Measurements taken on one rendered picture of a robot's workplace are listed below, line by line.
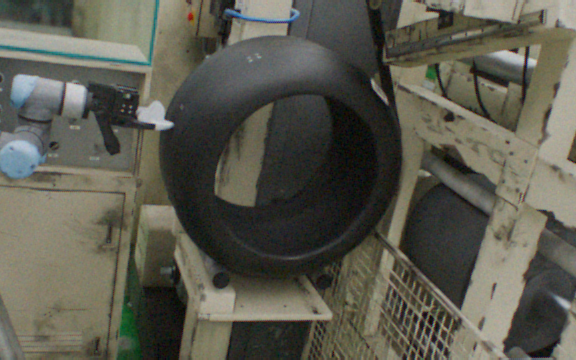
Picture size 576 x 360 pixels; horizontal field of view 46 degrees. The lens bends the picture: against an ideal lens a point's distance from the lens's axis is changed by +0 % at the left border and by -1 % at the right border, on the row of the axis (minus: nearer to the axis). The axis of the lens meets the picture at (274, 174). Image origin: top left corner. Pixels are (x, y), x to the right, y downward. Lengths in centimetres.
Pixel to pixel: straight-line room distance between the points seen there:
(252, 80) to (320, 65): 16
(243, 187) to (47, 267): 76
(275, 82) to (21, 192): 106
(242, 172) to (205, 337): 57
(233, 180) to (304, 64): 57
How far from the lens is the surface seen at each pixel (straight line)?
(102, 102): 158
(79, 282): 244
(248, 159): 199
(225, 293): 172
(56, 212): 232
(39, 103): 155
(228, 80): 153
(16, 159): 144
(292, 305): 185
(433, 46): 173
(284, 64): 154
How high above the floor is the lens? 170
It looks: 18 degrees down
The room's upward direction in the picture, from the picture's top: 11 degrees clockwise
